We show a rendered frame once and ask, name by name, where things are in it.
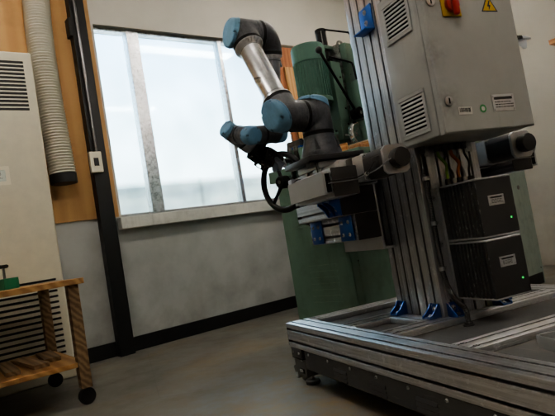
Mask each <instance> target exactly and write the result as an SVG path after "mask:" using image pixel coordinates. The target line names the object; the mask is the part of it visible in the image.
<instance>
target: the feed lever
mask: <svg viewBox="0 0 555 416"><path fill-rule="evenodd" d="M315 52H316V53H317V54H320V56H321V58H322V59H323V60H324V62H325V64H326V66H327V67H328V69H329V71H330V72H331V73H332V75H333V77H334V79H335V81H336V82H337V83H338V85H339V87H340V89H341V90H342V92H343V94H344V95H345V97H346V98H347V100H348V101H349V104H350V105H351V107H352V108H353V109H352V110H351V111H350V116H351V118H352V119H353V120H358V119H361V120H362V121H363V120H365V119H364V114H363V109H362V107H360V106H359V107H356V108H355V106H354V104H353V103H352V102H351V100H350V98H349V96H348V94H347V93H346V91H345V90H344V88H343V86H342V85H341V83H340V81H339V80H338V78H337V77H336V75H335V73H334V71H333V69H332V68H331V67H330V65H329V63H328V61H327V60H326V58H325V56H324V55H323V53H322V48H321V47H320V46H317V47H316V48H315Z"/></svg>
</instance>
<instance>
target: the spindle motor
mask: <svg viewBox="0 0 555 416"><path fill-rule="evenodd" d="M317 46H320V47H321V48H322V53H323V55H324V56H325V48H324V46H323V44H322V43H321V42H319V41H308V42H304V43H301V44H299V45H295V46H294V47H293V48H292V49H291V57H292V67H293V72H294V76H295V81H296V90H297V96H298V98H299V97H302V96H305V95H311V94H317V95H322V96H324V97H326V98H327V99H328V101H329V105H330V104H332V103H333V102H334V100H333V96H332V91H331V86H330V77H329V72H328V67H327V66H326V64H325V62H324V60H323V59H322V58H321V56H320V54H317V53H316V52H315V48H316V47H317ZM325 58H326V57H325Z"/></svg>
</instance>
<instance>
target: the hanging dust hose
mask: <svg viewBox="0 0 555 416"><path fill-rule="evenodd" d="M22 8H23V9H22V10H23V16H24V17H23V18H24V27H25V35H26V47H27V53H28V54H31V62H32V68H33V74H34V79H35V85H36V96H37V102H38V108H39V113H40V124H41V130H42V136H43V142H44V148H45V156H46V158H45V159H47V160H46V162H47V165H49V166H48V167H47V168H48V171H49V174H50V175H49V176H50V185H51V186H55V187H58V186H68V185H72V184H75V183H77V182H78V177H77V173H76V172H77V171H75V169H76V168H75V165H74V164H75V163H74V160H73V158H74V157H72V156H73V154H72V151H71V150H72V149H71V147H72V146H71V143H70V140H69V139H70V138H69V132H68V131H69V130H68V126H67V125H68V124H66V123H67V121H66V118H65V117H66V115H65V110H64V102H63V99H62V98H63V97H62V93H61V88H60V87H61V86H60V80H59V75H58V73H59V72H58V66H57V61H56V53H55V45H54V37H53V31H52V30H53V29H52V21H51V13H50V0H22Z"/></svg>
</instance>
